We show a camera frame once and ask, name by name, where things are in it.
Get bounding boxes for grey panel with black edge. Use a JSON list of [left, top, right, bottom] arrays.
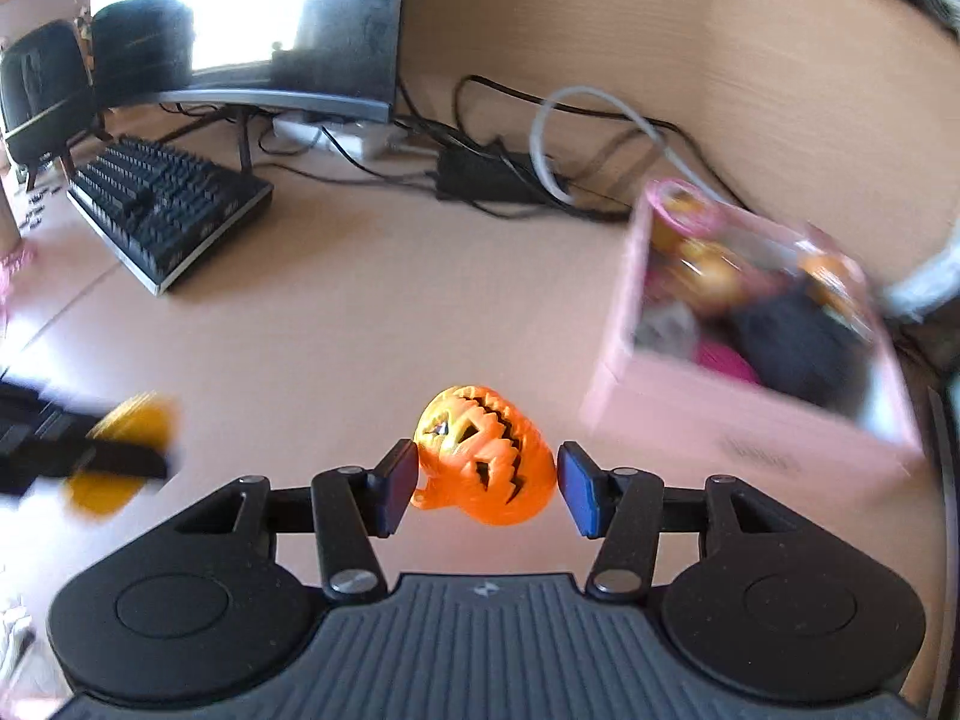
[[926, 386, 960, 720]]

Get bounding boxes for black cables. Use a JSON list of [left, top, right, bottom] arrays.
[[247, 73, 751, 222]]

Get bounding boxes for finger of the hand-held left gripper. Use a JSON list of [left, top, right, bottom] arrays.
[[69, 439, 172, 482]]

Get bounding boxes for black keyboard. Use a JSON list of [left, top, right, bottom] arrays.
[[66, 135, 275, 297]]

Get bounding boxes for black power brick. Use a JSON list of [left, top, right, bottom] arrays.
[[435, 144, 560, 205]]

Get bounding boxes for white power strip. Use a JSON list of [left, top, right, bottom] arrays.
[[271, 111, 410, 161]]

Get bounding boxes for computer monitor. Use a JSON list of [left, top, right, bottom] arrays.
[[88, 0, 413, 125]]

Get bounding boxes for small orange pumpkin toy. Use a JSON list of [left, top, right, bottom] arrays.
[[671, 238, 747, 302]]

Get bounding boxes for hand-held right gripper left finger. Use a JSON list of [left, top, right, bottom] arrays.
[[176, 441, 419, 605]]

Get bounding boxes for white power adapter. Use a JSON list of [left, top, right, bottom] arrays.
[[881, 236, 960, 320]]

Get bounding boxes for orange striped toy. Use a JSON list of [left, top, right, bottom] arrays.
[[799, 251, 871, 331]]

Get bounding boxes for white cable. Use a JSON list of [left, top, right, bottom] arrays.
[[527, 85, 725, 207]]

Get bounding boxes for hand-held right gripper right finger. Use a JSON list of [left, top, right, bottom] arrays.
[[556, 442, 785, 601]]

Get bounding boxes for grey toy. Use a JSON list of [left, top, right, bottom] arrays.
[[634, 301, 702, 357]]

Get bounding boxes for pink plastic toy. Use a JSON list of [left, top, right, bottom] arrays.
[[694, 337, 758, 385]]

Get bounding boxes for pink cardboard box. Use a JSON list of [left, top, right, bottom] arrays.
[[583, 178, 925, 477]]

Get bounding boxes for yellow round toy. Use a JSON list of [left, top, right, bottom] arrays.
[[61, 392, 182, 520]]

